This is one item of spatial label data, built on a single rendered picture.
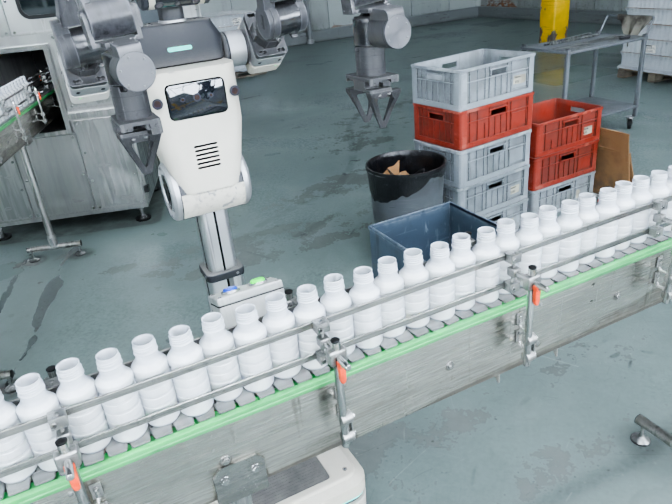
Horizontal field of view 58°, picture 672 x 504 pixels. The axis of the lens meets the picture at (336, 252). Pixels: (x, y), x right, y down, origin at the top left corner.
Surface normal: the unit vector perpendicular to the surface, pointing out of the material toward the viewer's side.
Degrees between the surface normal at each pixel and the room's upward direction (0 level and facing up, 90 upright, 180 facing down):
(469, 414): 0
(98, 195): 90
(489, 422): 0
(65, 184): 90
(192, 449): 90
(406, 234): 90
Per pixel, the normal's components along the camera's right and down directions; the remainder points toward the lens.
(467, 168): 0.57, 0.32
